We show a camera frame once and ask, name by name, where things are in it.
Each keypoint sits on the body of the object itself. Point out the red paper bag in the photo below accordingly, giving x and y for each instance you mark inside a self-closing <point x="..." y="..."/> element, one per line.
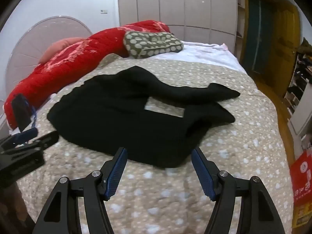
<point x="302" y="187"/>

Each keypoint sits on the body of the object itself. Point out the green polka dot pillow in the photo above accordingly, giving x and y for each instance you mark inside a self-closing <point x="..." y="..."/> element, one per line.
<point x="151" y="43"/>

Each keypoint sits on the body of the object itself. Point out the white wardrobe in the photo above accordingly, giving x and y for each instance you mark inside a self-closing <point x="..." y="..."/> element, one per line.
<point x="175" y="4"/>

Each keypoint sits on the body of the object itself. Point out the cluttered shelf rack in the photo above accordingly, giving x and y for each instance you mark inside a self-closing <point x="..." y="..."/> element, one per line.
<point x="301" y="73"/>

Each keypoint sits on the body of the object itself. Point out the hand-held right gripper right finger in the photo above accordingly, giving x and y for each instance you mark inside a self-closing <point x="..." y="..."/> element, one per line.
<point x="203" y="175"/>

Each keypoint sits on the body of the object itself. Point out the pink pillow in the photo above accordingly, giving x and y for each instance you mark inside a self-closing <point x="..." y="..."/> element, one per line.
<point x="61" y="47"/>

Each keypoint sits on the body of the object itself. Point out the wall switch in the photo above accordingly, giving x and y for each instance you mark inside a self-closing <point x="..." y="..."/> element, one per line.
<point x="103" y="11"/>

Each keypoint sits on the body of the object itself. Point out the red quilt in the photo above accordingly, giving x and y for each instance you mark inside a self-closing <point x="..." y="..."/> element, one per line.
<point x="80" y="53"/>

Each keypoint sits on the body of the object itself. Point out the yellow wooden door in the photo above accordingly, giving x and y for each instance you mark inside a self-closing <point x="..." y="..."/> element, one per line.
<point x="275" y="36"/>

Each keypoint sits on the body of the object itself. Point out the white bed sheet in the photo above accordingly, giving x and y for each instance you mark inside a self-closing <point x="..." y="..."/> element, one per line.
<point x="209" y="56"/>

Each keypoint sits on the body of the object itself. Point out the person's left forearm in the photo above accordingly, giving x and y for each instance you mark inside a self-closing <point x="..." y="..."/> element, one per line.
<point x="18" y="207"/>

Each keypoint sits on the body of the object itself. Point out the white cabinet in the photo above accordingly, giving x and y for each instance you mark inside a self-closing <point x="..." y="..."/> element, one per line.
<point x="301" y="112"/>

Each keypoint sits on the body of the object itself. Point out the dark green door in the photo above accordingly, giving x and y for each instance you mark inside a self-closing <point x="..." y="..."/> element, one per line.
<point x="258" y="31"/>

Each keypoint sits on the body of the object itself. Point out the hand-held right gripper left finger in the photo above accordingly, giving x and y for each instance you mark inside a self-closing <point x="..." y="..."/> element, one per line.
<point x="117" y="175"/>

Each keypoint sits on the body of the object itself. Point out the beige dotted blanket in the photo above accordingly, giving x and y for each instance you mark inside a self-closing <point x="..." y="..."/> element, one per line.
<point x="243" y="151"/>

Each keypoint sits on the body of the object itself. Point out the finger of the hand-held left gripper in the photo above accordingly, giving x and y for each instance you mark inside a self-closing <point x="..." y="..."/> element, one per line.
<point x="46" y="139"/>
<point x="23" y="112"/>

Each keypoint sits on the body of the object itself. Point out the round padded headboard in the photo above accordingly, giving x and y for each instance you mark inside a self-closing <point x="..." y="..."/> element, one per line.
<point x="43" y="41"/>

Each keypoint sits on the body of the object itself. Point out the black pants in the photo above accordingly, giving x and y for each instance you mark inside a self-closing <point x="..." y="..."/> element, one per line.
<point x="117" y="117"/>

